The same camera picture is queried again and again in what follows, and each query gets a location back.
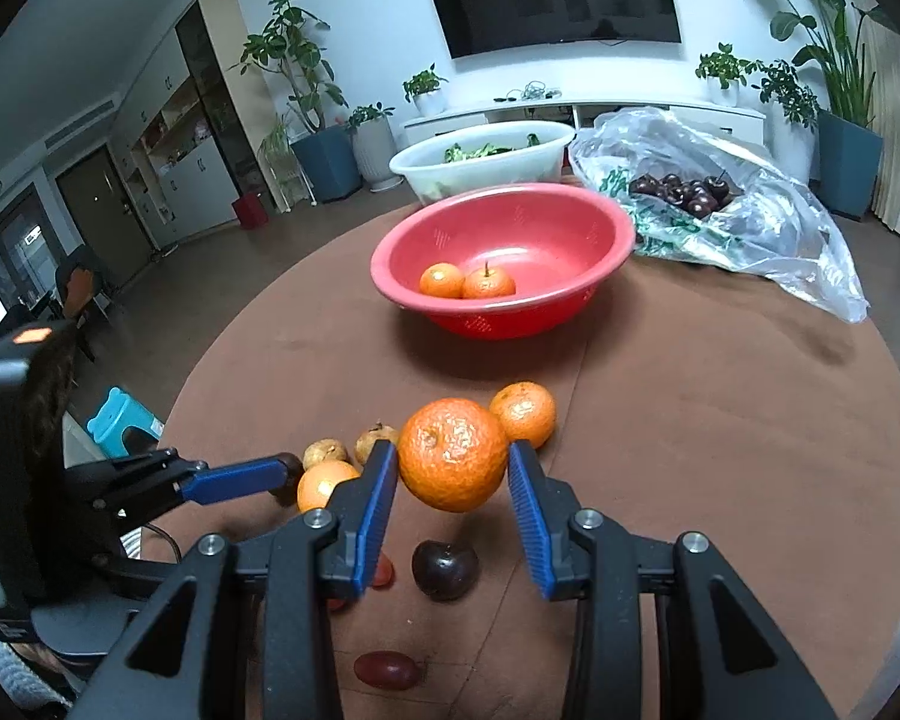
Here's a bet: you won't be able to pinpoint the dark red oblong fruit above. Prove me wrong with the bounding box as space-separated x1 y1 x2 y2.
353 651 422 691

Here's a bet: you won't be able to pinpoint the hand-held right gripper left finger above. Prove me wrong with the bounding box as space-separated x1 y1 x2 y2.
66 439 400 720

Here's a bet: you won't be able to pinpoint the red tomato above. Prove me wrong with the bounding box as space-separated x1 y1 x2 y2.
327 552 395 612

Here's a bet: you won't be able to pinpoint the blue plastic stool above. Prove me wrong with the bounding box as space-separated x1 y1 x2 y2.
88 387 167 460

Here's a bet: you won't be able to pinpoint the white wire plant stand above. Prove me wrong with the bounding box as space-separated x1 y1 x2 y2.
259 114 317 212

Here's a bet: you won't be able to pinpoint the tall broadleaf plant in blue pot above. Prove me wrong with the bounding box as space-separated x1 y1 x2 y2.
709 0 897 222

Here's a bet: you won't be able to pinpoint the white plastic basin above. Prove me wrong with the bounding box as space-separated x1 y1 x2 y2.
388 120 577 205

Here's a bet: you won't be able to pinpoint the white television cabinet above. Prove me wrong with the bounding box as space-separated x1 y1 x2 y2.
403 94 766 147

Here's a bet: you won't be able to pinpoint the leafy plant in blue pot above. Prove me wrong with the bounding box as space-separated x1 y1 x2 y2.
229 0 362 203

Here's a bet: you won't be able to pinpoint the pile of dark cherries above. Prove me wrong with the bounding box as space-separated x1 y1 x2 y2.
628 172 737 220

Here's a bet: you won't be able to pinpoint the red plastic colander bowl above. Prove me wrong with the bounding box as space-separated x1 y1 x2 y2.
370 182 637 340

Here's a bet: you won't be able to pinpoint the tangle of cables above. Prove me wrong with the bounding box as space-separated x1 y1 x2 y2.
495 81 563 103

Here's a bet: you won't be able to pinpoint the red bin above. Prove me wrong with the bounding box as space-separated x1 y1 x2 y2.
231 193 269 230

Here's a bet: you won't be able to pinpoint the dark door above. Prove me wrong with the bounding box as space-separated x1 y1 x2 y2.
54 146 155 286

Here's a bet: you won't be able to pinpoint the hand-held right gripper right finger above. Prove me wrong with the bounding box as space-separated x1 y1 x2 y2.
507 439 841 720

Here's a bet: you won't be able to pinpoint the person's left forearm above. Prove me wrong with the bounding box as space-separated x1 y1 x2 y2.
0 611 91 720

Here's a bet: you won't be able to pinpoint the dark chair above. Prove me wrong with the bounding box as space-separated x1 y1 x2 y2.
52 244 113 323

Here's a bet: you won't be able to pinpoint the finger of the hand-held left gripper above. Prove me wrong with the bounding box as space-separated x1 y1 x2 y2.
94 551 185 601
90 448 305 533

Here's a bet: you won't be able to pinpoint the green leafy vegetables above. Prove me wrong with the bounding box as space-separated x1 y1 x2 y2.
442 133 542 163

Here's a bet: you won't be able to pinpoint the beige curtain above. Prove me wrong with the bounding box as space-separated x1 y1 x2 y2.
859 11 900 233

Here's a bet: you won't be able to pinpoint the clear plastic bag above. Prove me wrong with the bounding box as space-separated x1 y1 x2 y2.
568 106 869 325

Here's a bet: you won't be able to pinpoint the large mandarin orange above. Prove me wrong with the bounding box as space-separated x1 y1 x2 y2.
397 397 511 514

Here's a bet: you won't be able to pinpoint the white wall cabinet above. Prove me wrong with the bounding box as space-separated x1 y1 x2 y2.
109 0 260 248

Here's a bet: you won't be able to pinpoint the brown longan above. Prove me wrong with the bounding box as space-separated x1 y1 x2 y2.
303 438 350 470
355 422 401 466

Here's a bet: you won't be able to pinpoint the small plant in tall white pot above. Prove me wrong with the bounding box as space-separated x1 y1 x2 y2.
345 101 404 192

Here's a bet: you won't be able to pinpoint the dark purple plum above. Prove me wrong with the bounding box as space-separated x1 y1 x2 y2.
411 540 481 602

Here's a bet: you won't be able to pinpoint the bushy plant in white pot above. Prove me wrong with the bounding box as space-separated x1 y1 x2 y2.
750 58 822 185

